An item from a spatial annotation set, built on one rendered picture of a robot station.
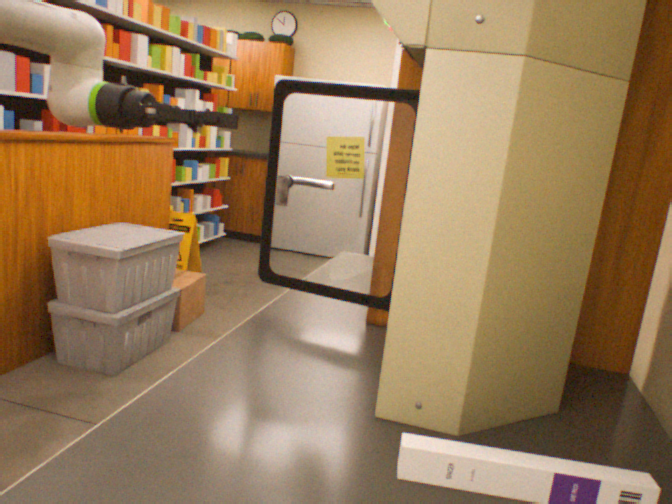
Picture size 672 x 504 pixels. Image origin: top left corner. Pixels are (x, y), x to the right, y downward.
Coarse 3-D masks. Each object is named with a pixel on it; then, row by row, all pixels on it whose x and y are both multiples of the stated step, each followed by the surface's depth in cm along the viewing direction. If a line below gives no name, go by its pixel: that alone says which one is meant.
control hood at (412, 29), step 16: (384, 0) 65; (400, 0) 65; (416, 0) 64; (432, 0) 64; (384, 16) 66; (400, 16) 65; (416, 16) 64; (400, 32) 65; (416, 32) 65; (416, 48) 66
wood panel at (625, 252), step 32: (640, 32) 91; (416, 64) 101; (640, 64) 92; (640, 96) 93; (640, 128) 93; (640, 160) 94; (608, 192) 96; (640, 192) 95; (608, 224) 97; (640, 224) 96; (608, 256) 98; (640, 256) 97; (608, 288) 99; (640, 288) 98; (384, 320) 111; (608, 320) 100; (640, 320) 99; (576, 352) 102; (608, 352) 101
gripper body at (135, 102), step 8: (128, 96) 115; (136, 96) 114; (144, 96) 115; (152, 96) 117; (128, 104) 114; (136, 104) 114; (144, 104) 114; (152, 104) 118; (128, 112) 115; (136, 112) 114; (144, 112) 113; (128, 120) 116; (136, 120) 115; (144, 120) 116; (152, 120) 119
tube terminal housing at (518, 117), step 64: (448, 0) 63; (512, 0) 62; (576, 0) 64; (640, 0) 70; (448, 64) 64; (512, 64) 63; (576, 64) 67; (448, 128) 66; (512, 128) 64; (576, 128) 69; (448, 192) 67; (512, 192) 66; (576, 192) 72; (448, 256) 68; (512, 256) 69; (576, 256) 76; (448, 320) 70; (512, 320) 72; (576, 320) 79; (384, 384) 73; (448, 384) 71; (512, 384) 75
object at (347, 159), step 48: (288, 96) 105; (288, 144) 107; (336, 144) 103; (384, 144) 100; (336, 192) 104; (384, 192) 101; (288, 240) 110; (336, 240) 106; (384, 240) 102; (384, 288) 104
